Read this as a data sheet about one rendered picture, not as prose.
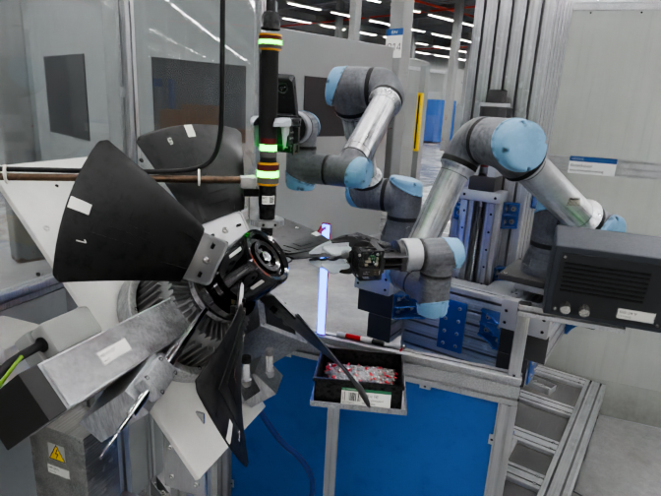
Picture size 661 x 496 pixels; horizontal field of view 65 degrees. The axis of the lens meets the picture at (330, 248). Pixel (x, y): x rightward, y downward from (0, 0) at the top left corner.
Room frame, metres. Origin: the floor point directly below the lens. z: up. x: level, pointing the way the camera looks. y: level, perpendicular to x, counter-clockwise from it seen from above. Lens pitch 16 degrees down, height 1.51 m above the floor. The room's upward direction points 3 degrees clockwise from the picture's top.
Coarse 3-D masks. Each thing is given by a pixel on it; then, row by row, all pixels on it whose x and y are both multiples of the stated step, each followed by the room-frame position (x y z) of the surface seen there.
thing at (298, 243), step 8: (288, 224) 1.27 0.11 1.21; (296, 224) 1.28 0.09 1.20; (280, 232) 1.21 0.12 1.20; (288, 232) 1.22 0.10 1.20; (296, 232) 1.23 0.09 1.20; (304, 232) 1.24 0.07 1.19; (312, 232) 1.26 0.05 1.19; (280, 240) 1.16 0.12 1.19; (288, 240) 1.17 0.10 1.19; (296, 240) 1.17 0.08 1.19; (304, 240) 1.18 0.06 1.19; (312, 240) 1.20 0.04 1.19; (320, 240) 1.23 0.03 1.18; (328, 240) 1.25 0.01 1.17; (288, 248) 1.11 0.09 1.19; (296, 248) 1.12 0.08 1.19; (304, 248) 1.13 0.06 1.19; (312, 248) 1.15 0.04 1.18; (288, 256) 1.06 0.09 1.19; (296, 256) 1.07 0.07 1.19; (304, 256) 1.08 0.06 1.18; (312, 256) 1.10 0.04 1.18; (320, 256) 1.12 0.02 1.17; (328, 256) 1.14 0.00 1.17; (344, 256) 1.20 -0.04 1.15
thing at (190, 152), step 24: (144, 144) 1.06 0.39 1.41; (192, 144) 1.10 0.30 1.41; (240, 144) 1.16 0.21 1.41; (168, 168) 1.05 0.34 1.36; (216, 168) 1.08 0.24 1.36; (240, 168) 1.10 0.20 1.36; (192, 192) 1.03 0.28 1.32; (216, 192) 1.04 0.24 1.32; (240, 192) 1.06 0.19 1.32; (216, 216) 1.01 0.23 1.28
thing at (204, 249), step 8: (208, 240) 0.90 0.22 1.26; (216, 240) 0.91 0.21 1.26; (200, 248) 0.89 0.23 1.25; (208, 248) 0.90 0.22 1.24; (216, 248) 0.91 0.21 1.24; (224, 248) 0.92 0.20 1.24; (200, 256) 0.89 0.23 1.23; (208, 256) 0.90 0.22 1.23; (216, 256) 0.91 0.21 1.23; (192, 264) 0.88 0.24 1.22; (200, 264) 0.89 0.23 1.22; (208, 264) 0.90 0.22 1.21; (216, 264) 0.91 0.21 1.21; (192, 272) 0.88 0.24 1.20; (208, 272) 0.90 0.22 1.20; (192, 280) 0.88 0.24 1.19; (200, 280) 0.89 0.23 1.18; (208, 280) 0.90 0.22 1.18
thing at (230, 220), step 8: (224, 216) 1.02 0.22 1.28; (232, 216) 1.02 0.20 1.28; (240, 216) 1.02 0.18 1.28; (208, 224) 1.00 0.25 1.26; (216, 224) 1.01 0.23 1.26; (224, 224) 1.01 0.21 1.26; (232, 224) 1.01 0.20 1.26; (208, 232) 1.00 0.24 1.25; (216, 232) 1.00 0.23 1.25; (232, 232) 1.00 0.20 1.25; (240, 232) 1.00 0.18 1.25; (232, 240) 0.99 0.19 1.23
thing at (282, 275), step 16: (240, 240) 0.92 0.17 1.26; (256, 240) 0.96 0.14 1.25; (272, 240) 0.99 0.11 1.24; (224, 256) 0.92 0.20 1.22; (240, 256) 0.90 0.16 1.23; (256, 256) 0.91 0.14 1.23; (272, 256) 0.96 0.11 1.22; (224, 272) 0.90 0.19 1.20; (240, 272) 0.89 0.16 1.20; (256, 272) 0.88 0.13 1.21; (272, 272) 0.92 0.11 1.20; (288, 272) 0.95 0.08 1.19; (208, 288) 0.91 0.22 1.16; (224, 288) 0.92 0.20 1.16; (256, 288) 0.90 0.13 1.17; (272, 288) 0.92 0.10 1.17; (208, 304) 0.90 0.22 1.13; (224, 304) 0.91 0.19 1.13
